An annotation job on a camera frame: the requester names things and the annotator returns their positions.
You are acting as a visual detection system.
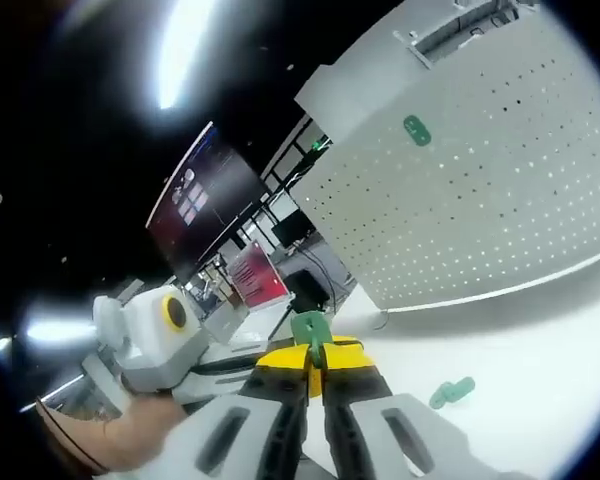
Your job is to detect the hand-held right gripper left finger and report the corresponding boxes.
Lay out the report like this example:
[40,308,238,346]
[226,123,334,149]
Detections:
[139,346,326,480]

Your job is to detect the white perforated mounting plate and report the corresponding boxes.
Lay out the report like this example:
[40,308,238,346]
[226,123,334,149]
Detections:
[293,9,600,321]

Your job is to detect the black box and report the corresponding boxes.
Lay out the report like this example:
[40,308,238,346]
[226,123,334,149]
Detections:
[284,269,331,314]

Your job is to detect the black computer monitor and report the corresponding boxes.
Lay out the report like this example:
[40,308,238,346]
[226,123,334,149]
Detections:
[271,209,314,249]

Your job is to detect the ceiling light strip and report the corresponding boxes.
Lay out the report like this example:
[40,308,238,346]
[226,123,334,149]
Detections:
[154,0,221,111]

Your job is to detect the pink sign board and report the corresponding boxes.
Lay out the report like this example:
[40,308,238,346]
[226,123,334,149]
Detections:
[228,239,289,309]

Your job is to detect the person's left hand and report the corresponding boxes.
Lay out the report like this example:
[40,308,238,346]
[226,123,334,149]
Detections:
[104,392,197,472]

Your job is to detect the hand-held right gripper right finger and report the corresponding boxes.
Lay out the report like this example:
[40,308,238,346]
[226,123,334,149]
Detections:
[321,335,484,480]

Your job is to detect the large dark wall screen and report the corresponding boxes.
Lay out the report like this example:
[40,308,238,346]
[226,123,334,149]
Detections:
[146,121,271,286]

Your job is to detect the grey partition with shelf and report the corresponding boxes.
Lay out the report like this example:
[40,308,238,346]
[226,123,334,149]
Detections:
[293,0,531,146]

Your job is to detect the green hook assembly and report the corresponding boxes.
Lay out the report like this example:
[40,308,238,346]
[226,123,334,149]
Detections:
[402,114,433,148]
[290,309,334,372]
[428,377,476,409]

